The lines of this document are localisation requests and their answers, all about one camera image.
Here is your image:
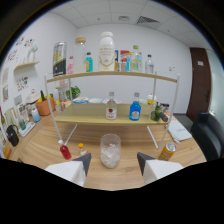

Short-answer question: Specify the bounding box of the white bowl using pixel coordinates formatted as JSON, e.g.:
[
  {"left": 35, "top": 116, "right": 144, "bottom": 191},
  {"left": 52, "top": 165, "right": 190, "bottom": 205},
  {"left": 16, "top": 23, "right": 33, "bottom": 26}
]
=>
[{"left": 88, "top": 97, "right": 103, "bottom": 104}]

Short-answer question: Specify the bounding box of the tall glass jar cork lid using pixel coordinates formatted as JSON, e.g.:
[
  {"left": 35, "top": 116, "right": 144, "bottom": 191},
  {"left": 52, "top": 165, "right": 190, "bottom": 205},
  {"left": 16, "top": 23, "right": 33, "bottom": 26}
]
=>
[{"left": 73, "top": 36, "right": 87, "bottom": 74}]

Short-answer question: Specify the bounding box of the black yellow snack bag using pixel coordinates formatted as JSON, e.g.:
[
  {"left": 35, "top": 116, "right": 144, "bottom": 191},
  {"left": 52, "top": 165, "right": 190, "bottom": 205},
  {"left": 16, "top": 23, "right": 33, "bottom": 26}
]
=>
[{"left": 52, "top": 41, "right": 68, "bottom": 78}]

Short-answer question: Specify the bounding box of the green potted plant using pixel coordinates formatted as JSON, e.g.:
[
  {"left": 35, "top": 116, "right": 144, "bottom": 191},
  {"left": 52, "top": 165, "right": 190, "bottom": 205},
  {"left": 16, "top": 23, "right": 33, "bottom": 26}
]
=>
[{"left": 65, "top": 85, "right": 82, "bottom": 101}]

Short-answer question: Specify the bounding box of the two-tier wooden shelf rack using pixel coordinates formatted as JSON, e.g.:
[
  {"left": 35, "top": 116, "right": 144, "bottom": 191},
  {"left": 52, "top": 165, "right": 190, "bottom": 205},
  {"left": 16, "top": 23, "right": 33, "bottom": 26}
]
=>
[{"left": 44, "top": 70, "right": 181, "bottom": 151}]

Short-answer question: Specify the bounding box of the small light blue bottle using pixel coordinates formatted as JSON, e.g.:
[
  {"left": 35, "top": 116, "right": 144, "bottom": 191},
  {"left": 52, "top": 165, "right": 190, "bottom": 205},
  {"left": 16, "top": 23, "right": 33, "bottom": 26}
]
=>
[{"left": 126, "top": 51, "right": 133, "bottom": 72}]

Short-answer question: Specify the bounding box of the blue liquid bottle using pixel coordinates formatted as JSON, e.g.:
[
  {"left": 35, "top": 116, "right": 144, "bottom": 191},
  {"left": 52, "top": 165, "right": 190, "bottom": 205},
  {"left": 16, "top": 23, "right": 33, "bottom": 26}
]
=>
[{"left": 128, "top": 92, "right": 142, "bottom": 122}]

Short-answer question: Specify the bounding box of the white fabric pouch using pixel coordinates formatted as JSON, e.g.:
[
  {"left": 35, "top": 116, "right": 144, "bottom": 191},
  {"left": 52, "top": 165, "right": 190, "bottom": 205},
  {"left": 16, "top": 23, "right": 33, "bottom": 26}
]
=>
[{"left": 166, "top": 119, "right": 193, "bottom": 144}]

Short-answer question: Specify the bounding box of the small pink bottle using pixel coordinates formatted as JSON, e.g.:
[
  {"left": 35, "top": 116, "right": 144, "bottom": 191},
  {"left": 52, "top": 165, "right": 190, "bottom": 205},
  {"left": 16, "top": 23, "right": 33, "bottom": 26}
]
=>
[{"left": 67, "top": 55, "right": 75, "bottom": 76}]

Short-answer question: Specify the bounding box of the small red liquid bottle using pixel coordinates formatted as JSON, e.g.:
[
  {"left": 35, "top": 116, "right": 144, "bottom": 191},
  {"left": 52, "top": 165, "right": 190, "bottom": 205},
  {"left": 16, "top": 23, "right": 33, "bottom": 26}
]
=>
[{"left": 57, "top": 139, "right": 72, "bottom": 160}]

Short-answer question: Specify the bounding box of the orange pot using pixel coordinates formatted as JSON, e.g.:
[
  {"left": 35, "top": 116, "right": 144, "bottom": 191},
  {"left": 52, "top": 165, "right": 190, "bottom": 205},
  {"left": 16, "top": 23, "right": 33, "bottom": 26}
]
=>
[{"left": 35, "top": 97, "right": 56, "bottom": 117}]

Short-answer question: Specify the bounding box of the large white bottle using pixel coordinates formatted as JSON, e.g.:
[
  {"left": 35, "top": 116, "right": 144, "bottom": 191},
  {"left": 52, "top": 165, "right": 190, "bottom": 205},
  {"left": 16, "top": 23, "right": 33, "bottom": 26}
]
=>
[{"left": 98, "top": 31, "right": 116, "bottom": 72}]

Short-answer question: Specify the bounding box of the clear bottle blue cap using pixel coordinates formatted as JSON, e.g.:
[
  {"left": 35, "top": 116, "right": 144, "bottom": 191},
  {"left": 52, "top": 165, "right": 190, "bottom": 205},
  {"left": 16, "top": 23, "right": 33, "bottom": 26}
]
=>
[{"left": 144, "top": 54, "right": 155, "bottom": 75}]

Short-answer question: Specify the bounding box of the clear glass with ice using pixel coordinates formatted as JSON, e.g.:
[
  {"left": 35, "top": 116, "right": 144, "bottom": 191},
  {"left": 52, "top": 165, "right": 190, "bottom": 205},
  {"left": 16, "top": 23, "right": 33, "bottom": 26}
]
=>
[{"left": 99, "top": 133, "right": 122, "bottom": 169}]

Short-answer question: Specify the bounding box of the small teal bottle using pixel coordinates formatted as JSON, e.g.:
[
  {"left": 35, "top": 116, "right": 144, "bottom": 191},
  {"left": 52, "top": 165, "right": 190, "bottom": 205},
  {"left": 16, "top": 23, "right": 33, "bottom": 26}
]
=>
[{"left": 85, "top": 51, "right": 94, "bottom": 73}]

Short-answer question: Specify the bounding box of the white tray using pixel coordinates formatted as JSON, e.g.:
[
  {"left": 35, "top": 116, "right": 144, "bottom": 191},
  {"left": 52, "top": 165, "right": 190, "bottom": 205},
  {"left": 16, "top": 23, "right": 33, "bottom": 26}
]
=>
[{"left": 18, "top": 121, "right": 37, "bottom": 138}]

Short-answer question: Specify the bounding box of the lime jar with cork lid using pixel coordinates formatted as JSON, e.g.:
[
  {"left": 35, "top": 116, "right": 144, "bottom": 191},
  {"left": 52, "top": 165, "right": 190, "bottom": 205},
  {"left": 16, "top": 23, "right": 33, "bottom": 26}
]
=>
[{"left": 149, "top": 102, "right": 169, "bottom": 123}]

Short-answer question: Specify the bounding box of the pale blue plastic bottle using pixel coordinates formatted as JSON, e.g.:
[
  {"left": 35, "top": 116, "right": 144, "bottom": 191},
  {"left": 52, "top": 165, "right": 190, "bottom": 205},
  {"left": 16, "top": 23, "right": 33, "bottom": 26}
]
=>
[{"left": 31, "top": 107, "right": 41, "bottom": 123}]

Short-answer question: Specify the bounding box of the brown door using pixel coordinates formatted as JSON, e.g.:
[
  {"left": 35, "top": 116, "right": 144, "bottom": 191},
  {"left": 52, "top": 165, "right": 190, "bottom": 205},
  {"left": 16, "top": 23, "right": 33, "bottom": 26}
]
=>
[{"left": 185, "top": 47, "right": 212, "bottom": 123}]

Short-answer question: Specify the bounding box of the orange-cap clear small bottle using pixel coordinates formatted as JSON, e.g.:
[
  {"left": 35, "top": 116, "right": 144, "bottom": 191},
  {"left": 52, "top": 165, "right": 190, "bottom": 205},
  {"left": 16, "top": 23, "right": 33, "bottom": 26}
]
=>
[{"left": 77, "top": 142, "right": 88, "bottom": 158}]

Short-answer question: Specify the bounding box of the clear bottle red label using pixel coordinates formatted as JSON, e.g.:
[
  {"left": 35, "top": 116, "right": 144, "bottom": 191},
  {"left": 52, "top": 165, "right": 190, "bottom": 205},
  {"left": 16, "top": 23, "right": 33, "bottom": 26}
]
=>
[{"left": 105, "top": 91, "right": 118, "bottom": 121}]

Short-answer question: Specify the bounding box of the black sofa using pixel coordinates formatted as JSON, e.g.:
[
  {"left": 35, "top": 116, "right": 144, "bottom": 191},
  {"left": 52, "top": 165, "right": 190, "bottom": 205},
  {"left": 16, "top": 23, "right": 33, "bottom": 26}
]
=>
[{"left": 190, "top": 111, "right": 224, "bottom": 163}]

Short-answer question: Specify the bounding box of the green-cap clear small bottle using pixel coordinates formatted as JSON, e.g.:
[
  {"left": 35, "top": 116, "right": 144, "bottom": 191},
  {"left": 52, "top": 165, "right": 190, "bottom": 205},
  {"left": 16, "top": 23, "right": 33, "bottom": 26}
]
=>
[{"left": 130, "top": 45, "right": 143, "bottom": 73}]

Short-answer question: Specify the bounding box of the small red package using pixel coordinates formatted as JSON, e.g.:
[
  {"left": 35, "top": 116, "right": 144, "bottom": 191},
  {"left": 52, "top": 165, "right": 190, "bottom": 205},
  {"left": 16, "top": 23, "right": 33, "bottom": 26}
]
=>
[{"left": 119, "top": 49, "right": 130, "bottom": 72}]

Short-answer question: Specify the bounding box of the blue-rim bowl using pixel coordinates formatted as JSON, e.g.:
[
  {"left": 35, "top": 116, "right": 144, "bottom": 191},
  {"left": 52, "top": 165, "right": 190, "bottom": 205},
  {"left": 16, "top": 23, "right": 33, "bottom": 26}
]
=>
[{"left": 72, "top": 96, "right": 90, "bottom": 105}]

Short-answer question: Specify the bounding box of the wooden wall shelf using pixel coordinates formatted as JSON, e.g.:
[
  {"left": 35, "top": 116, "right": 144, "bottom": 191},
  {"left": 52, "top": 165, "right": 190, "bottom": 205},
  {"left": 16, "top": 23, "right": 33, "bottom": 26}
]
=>
[{"left": 13, "top": 60, "right": 40, "bottom": 71}]

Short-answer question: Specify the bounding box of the orange soda can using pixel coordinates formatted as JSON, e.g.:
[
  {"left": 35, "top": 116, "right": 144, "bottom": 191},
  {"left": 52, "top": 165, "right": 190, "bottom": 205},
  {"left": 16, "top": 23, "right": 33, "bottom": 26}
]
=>
[{"left": 157, "top": 141, "right": 177, "bottom": 162}]

